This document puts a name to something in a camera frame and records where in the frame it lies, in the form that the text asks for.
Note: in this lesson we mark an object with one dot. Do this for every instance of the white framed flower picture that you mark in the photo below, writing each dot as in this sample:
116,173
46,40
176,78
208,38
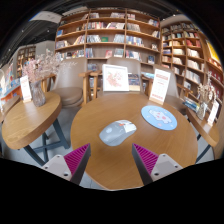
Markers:
115,78

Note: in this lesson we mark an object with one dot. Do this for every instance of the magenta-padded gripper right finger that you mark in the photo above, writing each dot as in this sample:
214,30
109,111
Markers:
146,159

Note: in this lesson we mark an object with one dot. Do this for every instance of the stack of books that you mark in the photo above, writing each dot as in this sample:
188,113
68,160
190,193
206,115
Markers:
191,105

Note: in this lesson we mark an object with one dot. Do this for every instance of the light blue flat book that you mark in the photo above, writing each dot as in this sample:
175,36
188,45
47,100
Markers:
148,75

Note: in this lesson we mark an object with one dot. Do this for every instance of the beige padded wooden armchair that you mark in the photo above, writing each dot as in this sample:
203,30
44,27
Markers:
176,101
123,63
68,80

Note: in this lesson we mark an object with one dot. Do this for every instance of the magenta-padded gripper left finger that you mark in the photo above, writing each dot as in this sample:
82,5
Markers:
76,159

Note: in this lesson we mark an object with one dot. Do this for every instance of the glass vase with dried flowers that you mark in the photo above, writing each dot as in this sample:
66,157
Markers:
201,111

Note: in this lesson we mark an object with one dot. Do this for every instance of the small white table sign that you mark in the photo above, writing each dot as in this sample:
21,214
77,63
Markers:
213,113
25,88

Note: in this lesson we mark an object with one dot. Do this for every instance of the grey computer mouse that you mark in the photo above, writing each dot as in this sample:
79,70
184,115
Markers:
116,133

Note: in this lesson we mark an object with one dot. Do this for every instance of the white sign on wooden base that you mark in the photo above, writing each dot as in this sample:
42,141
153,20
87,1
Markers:
160,85

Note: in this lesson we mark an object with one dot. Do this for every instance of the wide wooden bookshelf unit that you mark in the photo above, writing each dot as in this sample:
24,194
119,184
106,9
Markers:
100,43

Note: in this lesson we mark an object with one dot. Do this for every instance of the dark standing book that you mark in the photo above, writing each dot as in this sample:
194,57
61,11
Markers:
134,81

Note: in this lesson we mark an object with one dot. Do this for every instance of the glass vase with pink flowers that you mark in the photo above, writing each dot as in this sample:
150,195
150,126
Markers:
37,95

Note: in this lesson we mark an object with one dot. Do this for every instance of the distant wooden bookshelf unit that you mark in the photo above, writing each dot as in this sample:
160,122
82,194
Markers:
26,55

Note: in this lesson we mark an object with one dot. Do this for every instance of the round light blue mouse pad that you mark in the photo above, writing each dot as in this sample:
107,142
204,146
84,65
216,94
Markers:
160,118

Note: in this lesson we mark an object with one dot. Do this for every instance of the oval wooden side table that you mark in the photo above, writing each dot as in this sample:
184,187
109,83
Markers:
203,128
26,123

